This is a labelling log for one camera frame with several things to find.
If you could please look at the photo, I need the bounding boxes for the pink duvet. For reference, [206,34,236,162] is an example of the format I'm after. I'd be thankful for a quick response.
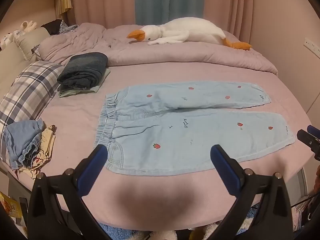
[37,22,278,76]

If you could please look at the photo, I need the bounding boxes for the pink curtain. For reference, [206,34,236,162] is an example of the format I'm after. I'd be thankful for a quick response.
[204,0,253,43]
[71,0,137,28]

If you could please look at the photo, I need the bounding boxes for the beige pillow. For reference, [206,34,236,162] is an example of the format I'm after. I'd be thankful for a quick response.
[15,27,50,63]

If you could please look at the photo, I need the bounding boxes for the teal curtain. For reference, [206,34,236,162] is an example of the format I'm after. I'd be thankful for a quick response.
[134,0,206,27]

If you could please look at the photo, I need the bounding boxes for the cream padded headboard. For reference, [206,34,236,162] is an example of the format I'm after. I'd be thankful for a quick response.
[0,47,29,98]

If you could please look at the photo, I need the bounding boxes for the black cable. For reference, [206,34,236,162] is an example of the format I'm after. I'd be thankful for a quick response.
[290,194,314,208]

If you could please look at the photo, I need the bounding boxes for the light blue strawberry pants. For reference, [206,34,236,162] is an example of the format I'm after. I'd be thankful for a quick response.
[94,80,295,177]

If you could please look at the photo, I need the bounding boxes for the folded dark blue jeans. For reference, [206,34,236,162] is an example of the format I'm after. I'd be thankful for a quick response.
[57,52,108,90]

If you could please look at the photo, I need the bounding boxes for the white wall socket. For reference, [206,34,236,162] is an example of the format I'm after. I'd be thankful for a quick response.
[303,37,320,58]

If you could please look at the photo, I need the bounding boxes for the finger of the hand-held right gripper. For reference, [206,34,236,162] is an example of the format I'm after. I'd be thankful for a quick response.
[307,125,320,138]
[297,129,320,161]

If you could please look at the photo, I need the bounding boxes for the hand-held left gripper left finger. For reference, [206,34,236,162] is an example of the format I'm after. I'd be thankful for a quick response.
[26,144,110,240]

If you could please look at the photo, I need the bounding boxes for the plaid pillow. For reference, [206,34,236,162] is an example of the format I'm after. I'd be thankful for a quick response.
[0,61,66,163]

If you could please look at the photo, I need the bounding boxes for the crumpled blue garment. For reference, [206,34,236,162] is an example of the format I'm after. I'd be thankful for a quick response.
[3,119,45,170]

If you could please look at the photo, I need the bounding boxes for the folded light green garment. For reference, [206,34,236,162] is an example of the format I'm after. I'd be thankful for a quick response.
[59,68,111,98]

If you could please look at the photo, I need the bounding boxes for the crumpled cream printed garment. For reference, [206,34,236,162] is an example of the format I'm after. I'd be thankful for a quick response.
[19,124,56,178]

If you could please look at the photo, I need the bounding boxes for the bed with pink sheet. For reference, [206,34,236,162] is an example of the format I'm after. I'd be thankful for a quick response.
[5,22,316,230]

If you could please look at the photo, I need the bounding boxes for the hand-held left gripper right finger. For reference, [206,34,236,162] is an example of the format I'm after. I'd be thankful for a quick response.
[210,144,293,240]

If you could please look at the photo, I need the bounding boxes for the white bunny plush toy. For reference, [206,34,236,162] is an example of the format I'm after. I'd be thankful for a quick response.
[0,31,20,50]
[20,20,37,33]

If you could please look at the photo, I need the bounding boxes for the white goose plush toy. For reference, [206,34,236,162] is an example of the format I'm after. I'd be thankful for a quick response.
[127,17,252,51]

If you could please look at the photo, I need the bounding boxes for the blue plaid shirt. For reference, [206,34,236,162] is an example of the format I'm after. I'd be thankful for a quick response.
[59,20,80,34]

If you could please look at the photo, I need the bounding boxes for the dark clothing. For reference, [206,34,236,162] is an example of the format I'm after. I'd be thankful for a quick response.
[41,19,63,35]

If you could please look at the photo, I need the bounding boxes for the yellow packet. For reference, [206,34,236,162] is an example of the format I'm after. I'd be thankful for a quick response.
[0,192,22,218]

